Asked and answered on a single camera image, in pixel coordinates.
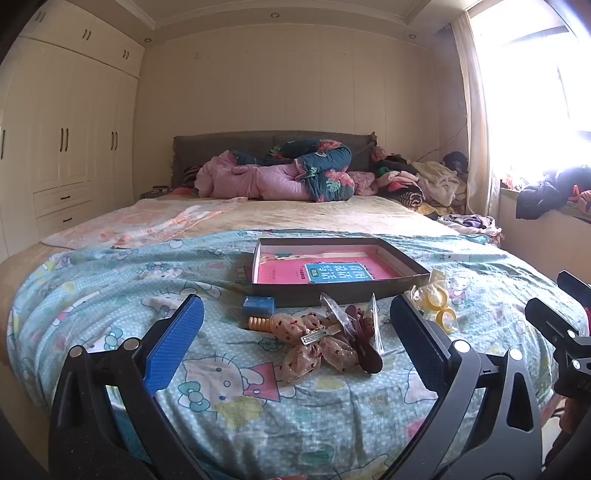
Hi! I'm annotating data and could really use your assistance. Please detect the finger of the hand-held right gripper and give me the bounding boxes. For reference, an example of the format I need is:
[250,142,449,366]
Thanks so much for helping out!
[556,270,591,305]
[525,298,581,345]

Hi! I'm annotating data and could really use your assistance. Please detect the cream curtain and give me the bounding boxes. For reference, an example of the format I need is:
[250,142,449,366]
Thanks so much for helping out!
[450,9,491,217]

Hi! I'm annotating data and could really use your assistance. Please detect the pale yellow bedsheet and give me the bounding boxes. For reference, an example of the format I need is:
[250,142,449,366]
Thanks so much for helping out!
[0,193,467,287]

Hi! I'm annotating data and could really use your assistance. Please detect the lace bow hair clip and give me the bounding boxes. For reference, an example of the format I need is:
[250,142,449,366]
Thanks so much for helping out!
[269,311,360,387]

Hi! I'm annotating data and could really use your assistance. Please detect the long clear plastic packet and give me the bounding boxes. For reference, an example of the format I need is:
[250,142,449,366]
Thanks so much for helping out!
[369,292,384,357]

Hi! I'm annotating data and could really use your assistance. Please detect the dark red hair claw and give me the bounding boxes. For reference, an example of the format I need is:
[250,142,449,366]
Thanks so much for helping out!
[344,305,384,374]

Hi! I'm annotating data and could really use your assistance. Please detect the pink quilt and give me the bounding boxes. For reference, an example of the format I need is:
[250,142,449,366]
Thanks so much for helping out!
[194,150,377,202]

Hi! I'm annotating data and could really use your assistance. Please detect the dark clothes on sill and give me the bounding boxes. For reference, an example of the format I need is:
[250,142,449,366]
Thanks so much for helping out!
[515,166,591,220]

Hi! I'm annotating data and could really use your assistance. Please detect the cream wardrobe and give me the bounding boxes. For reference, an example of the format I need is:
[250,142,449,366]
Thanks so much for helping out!
[0,4,145,264]

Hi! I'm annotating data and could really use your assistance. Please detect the dark grey shallow cardboard box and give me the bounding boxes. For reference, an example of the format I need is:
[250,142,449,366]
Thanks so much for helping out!
[250,237,431,309]

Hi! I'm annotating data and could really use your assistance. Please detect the peach floral blanket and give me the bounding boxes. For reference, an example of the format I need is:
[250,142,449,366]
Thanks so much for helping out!
[41,197,249,250]

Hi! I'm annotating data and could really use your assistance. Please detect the cartoon cat blanket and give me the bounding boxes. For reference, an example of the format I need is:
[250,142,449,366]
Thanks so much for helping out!
[7,229,589,480]

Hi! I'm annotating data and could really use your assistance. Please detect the grey padded headboard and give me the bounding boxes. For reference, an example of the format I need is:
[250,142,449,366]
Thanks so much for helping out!
[172,130,378,195]

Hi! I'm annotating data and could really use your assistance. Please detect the bright window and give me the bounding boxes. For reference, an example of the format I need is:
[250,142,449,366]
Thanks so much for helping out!
[471,0,591,185]

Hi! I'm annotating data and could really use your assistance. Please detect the small blue plastic box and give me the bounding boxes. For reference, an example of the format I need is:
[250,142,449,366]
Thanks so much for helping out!
[242,295,276,317]

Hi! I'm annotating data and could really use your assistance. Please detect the pile of clothes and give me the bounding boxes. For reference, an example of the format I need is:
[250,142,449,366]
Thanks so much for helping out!
[372,148,470,217]

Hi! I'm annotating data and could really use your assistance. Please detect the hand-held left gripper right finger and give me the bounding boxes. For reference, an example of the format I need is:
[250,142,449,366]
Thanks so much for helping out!
[383,293,543,480]

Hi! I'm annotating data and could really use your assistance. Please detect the purple clothes heap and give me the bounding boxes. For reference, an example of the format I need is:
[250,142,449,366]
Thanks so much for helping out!
[438,213,505,241]

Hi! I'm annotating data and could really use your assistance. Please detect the dark blue floral quilt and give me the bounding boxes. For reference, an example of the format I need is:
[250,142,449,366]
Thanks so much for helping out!
[231,140,356,203]

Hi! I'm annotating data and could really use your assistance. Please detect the yellow hair ring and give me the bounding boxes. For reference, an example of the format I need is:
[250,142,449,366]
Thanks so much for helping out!
[435,306,459,334]
[423,282,448,311]

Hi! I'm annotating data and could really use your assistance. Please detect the cream window sill bench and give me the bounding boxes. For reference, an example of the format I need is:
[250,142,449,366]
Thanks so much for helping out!
[498,182,591,289]

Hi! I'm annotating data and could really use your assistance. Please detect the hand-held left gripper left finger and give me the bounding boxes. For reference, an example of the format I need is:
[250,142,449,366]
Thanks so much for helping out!
[48,293,208,480]

